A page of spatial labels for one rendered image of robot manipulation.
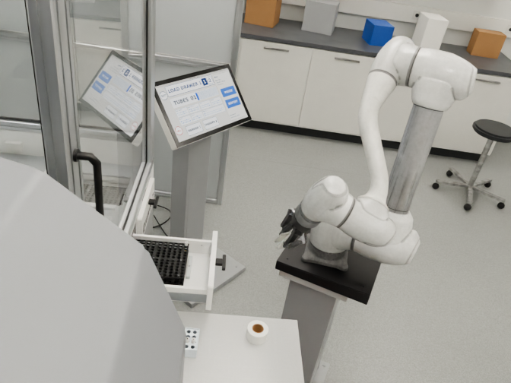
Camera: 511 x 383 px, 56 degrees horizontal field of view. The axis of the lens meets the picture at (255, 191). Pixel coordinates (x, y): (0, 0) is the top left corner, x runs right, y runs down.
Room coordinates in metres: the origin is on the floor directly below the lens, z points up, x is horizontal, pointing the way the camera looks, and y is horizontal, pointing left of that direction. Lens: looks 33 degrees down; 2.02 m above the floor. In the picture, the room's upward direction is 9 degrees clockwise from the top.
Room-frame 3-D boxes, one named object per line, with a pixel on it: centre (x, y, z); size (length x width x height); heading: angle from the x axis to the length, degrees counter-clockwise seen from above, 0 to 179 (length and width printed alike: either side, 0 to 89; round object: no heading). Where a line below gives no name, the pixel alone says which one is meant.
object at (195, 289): (1.21, 0.32, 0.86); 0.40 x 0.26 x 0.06; 96
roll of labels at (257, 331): (1.06, -0.08, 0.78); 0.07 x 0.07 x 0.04
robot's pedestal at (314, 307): (1.50, -0.32, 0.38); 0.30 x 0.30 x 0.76; 71
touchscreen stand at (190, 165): (2.16, 0.32, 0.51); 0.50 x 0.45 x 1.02; 55
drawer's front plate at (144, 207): (1.52, 0.42, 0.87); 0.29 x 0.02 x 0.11; 6
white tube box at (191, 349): (0.98, 0.17, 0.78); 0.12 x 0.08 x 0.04; 94
